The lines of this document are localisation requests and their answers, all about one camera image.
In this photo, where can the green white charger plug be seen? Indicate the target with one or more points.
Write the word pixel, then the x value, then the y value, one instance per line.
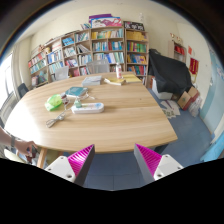
pixel 77 103

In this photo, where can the grey stacked books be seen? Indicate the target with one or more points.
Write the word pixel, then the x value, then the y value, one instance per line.
pixel 92 81

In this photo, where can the grey mesh chair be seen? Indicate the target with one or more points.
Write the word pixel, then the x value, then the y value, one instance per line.
pixel 98 66

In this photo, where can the teal book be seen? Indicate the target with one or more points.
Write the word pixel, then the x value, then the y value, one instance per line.
pixel 76 91

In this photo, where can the person's forearm with watch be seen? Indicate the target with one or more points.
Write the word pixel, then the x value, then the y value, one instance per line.
pixel 6 138

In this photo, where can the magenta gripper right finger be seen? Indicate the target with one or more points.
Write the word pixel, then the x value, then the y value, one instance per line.
pixel 154 166

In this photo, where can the cardboard box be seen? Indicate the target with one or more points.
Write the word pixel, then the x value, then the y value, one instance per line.
pixel 187 98

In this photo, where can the white bottle red cap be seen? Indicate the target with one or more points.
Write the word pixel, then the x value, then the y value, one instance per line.
pixel 118 71

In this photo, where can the green plastic bag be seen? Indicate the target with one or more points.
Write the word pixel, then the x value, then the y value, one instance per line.
pixel 53 102

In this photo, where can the person's left hand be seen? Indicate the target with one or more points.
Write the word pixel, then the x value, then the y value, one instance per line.
pixel 25 147

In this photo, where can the white chair left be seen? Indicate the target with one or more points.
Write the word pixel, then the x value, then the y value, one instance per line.
pixel 62 73

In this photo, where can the white power strip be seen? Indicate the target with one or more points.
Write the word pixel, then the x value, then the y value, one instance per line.
pixel 88 108

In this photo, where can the black cloth covered object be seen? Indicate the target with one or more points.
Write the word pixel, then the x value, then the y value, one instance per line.
pixel 171 75

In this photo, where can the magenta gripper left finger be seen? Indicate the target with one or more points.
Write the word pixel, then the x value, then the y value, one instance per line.
pixel 75 167

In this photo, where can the wooden oval table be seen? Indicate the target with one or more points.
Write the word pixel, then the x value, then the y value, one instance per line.
pixel 131 115

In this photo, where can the large wooden bookshelf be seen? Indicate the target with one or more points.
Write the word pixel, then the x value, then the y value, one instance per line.
pixel 127 47

